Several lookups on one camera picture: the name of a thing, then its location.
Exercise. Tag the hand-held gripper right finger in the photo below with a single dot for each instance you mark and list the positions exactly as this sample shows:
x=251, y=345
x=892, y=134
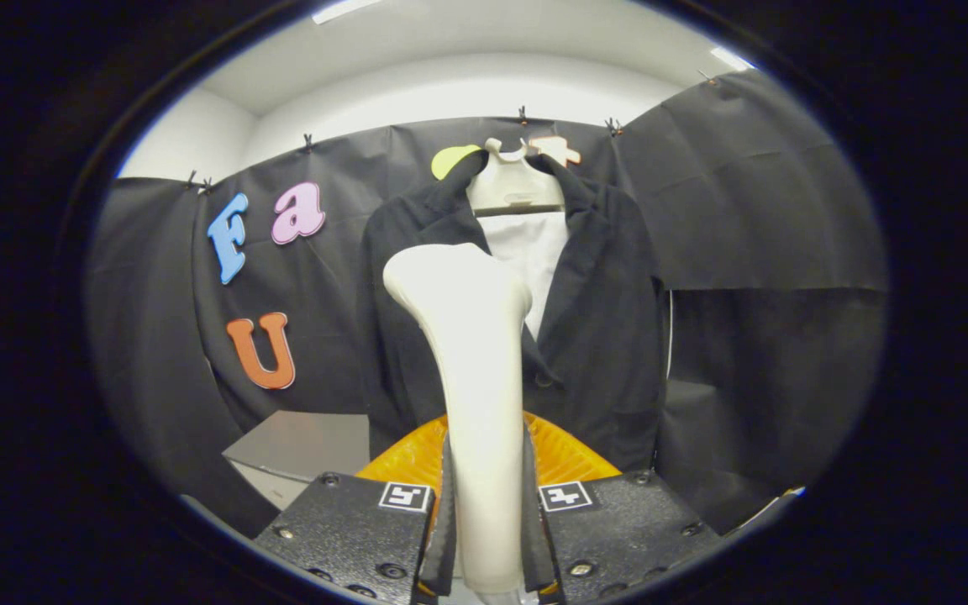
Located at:
x=618, y=529

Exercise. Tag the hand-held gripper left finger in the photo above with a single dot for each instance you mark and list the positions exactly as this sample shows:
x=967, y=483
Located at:
x=349, y=529

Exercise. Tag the black jacket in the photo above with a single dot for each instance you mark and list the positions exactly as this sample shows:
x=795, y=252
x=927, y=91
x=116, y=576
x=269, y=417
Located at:
x=610, y=336

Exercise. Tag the white shirt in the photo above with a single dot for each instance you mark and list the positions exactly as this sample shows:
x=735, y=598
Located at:
x=539, y=260

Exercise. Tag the white clothes hanger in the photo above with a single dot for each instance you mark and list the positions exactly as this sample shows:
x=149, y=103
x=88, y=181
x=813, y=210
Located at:
x=509, y=181

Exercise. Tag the grey drawer cabinet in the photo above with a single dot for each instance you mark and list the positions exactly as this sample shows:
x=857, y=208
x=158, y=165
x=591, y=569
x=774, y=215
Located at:
x=307, y=445

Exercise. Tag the black backdrop cloth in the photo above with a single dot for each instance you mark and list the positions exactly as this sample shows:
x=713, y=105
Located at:
x=770, y=353

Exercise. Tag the ceiling light panel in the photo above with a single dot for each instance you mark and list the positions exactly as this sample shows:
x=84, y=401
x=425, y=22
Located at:
x=732, y=57

